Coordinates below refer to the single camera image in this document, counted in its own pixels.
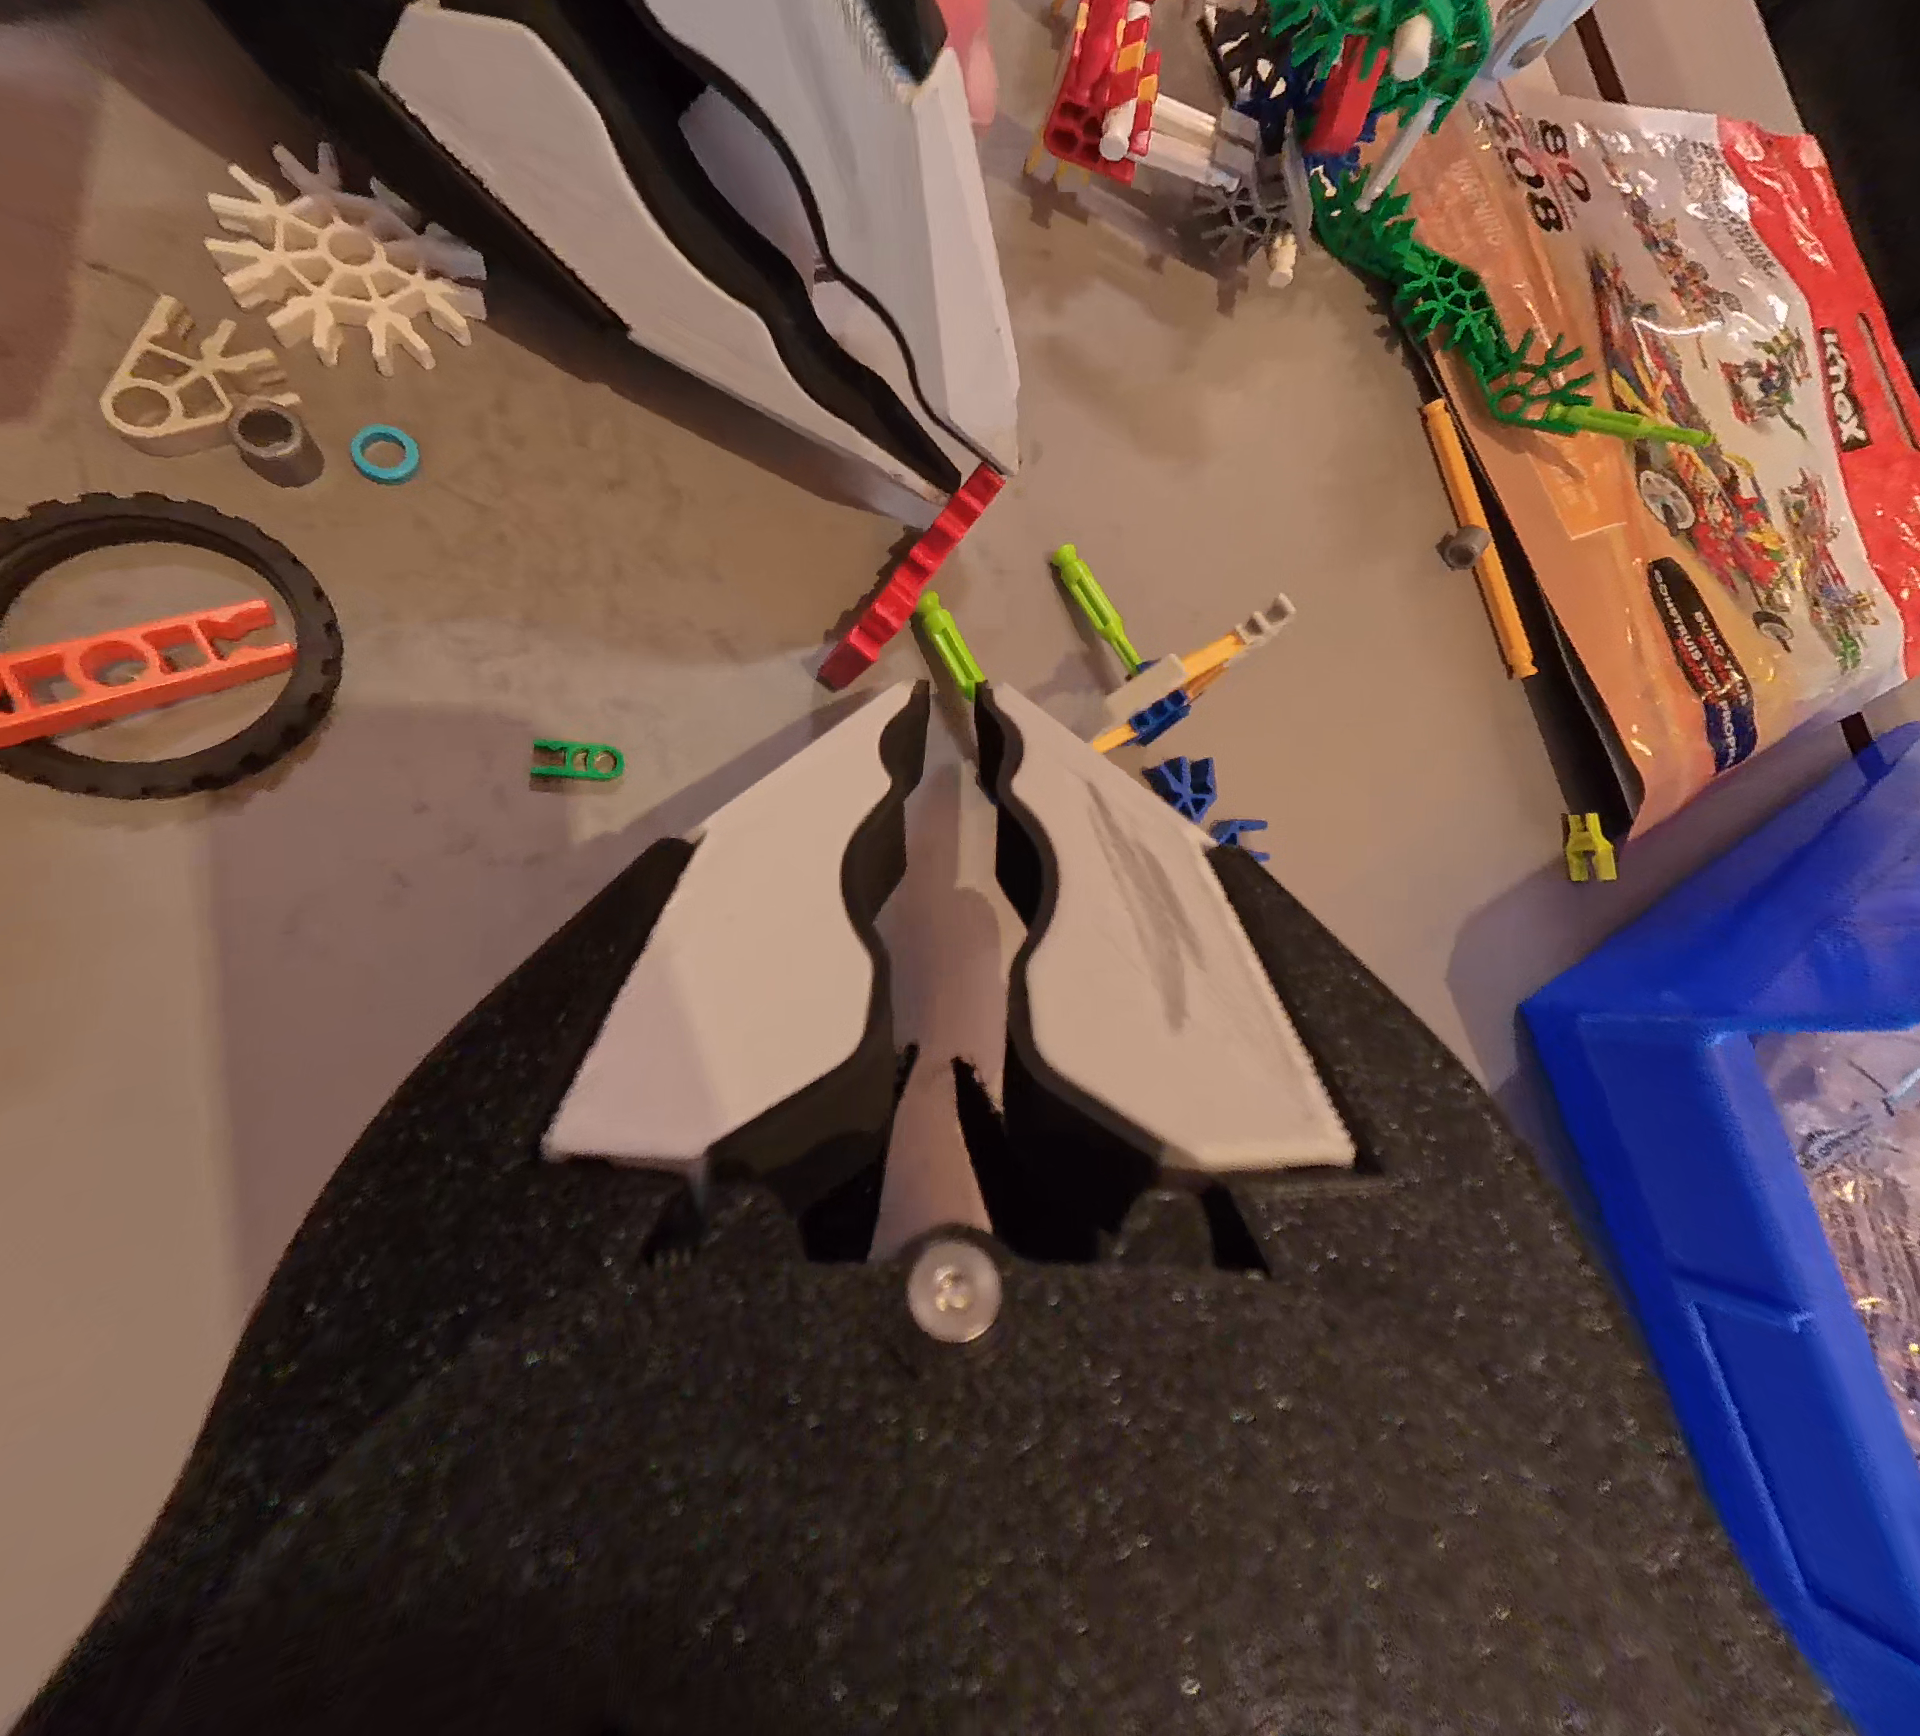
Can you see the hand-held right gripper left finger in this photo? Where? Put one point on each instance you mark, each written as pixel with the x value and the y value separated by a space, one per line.
pixel 737 986

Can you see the lime green toy rod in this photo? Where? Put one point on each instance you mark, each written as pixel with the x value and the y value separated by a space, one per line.
pixel 947 645
pixel 1090 601

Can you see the white snowflake toy connector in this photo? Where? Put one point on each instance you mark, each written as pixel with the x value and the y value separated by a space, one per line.
pixel 348 261

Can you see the small green toy clip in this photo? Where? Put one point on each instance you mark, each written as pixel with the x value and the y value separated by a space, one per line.
pixel 538 761

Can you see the thin lime green rod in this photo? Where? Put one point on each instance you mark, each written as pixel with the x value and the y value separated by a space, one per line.
pixel 1645 427

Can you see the small blue toy connector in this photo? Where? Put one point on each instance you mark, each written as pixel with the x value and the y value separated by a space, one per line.
pixel 1239 835

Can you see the blue snowflake toy connector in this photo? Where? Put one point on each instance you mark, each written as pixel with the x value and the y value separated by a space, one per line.
pixel 1187 788

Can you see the clear plastic bag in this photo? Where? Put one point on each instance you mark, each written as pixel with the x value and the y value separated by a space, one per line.
pixel 1854 1165

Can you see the small grey toy connector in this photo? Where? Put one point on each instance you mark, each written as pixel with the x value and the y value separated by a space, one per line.
pixel 1267 621

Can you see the orange toy connector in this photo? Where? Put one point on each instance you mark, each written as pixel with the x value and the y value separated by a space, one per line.
pixel 270 641

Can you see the yellow toy rod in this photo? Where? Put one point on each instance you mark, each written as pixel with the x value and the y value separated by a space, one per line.
pixel 1200 673

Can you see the printed toy package bag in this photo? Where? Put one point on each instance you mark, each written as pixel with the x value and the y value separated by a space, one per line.
pixel 1724 417

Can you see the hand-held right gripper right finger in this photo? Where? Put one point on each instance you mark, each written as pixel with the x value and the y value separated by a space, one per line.
pixel 1170 1001

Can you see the blue plastic bin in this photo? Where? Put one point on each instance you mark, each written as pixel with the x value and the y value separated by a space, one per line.
pixel 1652 1165

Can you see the small blue toy clip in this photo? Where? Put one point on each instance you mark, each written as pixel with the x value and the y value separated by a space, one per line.
pixel 1157 719

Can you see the red toy connector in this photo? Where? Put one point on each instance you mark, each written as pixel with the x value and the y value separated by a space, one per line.
pixel 900 601

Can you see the yellow-green toy clip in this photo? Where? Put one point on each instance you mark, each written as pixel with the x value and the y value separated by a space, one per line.
pixel 1586 847

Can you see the cream fan toy connector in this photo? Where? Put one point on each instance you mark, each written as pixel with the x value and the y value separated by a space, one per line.
pixel 150 408

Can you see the small grey spacer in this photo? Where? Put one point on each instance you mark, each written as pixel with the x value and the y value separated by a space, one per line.
pixel 1464 545

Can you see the black toy tyre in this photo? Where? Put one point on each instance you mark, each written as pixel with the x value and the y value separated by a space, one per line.
pixel 311 648

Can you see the orange toy rod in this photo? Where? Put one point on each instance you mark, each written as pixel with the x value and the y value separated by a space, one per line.
pixel 1498 596

